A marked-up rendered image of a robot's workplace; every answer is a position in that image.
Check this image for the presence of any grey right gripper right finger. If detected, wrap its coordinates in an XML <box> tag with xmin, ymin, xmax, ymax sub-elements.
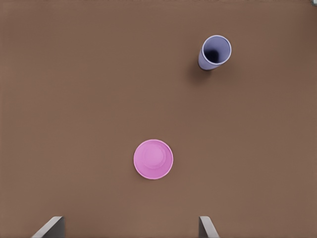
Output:
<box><xmin>199</xmin><ymin>216</ymin><xmax>220</xmax><ymax>238</ymax></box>

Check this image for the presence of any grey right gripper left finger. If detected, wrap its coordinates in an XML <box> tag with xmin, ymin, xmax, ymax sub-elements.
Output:
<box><xmin>31</xmin><ymin>216</ymin><xmax>66</xmax><ymax>238</ymax></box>

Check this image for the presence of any lavender cup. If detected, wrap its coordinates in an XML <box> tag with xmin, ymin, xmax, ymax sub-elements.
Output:
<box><xmin>197</xmin><ymin>35</ymin><xmax>232</xmax><ymax>71</ymax></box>

